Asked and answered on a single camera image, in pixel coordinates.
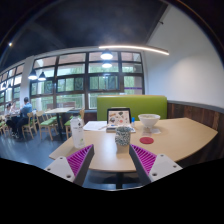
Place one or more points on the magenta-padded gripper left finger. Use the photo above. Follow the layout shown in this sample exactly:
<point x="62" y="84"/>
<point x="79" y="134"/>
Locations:
<point x="58" y="166"/>

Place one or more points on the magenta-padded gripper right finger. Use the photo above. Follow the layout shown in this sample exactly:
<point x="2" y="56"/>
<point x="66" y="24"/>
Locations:
<point x="165" y="165"/>

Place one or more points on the clear black-capped water bottle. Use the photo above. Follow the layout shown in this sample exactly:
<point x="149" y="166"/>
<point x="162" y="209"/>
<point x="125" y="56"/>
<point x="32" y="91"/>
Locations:
<point x="77" y="133"/>

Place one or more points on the flat round red coaster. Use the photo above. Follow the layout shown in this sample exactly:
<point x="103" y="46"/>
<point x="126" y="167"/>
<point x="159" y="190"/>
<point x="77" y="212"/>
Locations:
<point x="146" y="140"/>

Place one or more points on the group of green-seated wooden chairs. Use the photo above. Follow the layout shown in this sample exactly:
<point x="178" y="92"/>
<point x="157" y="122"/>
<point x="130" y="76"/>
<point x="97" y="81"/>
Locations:
<point x="46" y="122"/>

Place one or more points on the white bowl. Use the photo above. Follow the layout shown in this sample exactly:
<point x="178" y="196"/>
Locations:
<point x="149" y="120"/>

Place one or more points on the dark speckled patterned cup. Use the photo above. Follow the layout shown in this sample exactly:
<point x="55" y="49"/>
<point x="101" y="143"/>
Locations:
<point x="123" y="136"/>

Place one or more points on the small blue-capped bottle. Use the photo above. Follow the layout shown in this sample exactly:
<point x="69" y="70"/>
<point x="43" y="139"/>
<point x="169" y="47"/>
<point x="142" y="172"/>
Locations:
<point x="133" y="122"/>

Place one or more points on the white paper sheets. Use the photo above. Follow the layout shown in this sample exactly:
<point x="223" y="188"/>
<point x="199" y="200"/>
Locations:
<point x="94" y="125"/>

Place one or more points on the light wooden dining table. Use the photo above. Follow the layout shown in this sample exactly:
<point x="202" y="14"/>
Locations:
<point x="58" y="110"/>

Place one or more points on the green upholstered booth bench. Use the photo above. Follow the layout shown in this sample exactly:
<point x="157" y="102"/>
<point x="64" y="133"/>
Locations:
<point x="146" y="106"/>

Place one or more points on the person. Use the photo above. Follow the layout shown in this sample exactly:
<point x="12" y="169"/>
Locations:
<point x="8" y="109"/>
<point x="25" y="110"/>

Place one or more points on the black-framed tablet with pictures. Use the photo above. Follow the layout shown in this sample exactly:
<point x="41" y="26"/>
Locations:
<point x="118" y="117"/>

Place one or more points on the long curved ceiling light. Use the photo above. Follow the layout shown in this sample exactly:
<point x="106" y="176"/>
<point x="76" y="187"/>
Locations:
<point x="140" y="48"/>

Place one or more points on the group of pendant lamps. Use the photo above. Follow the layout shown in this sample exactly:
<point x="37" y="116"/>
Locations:
<point x="106" y="55"/>

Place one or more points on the dark-framed window wall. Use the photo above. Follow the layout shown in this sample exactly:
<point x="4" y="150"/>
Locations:
<point x="100" y="81"/>

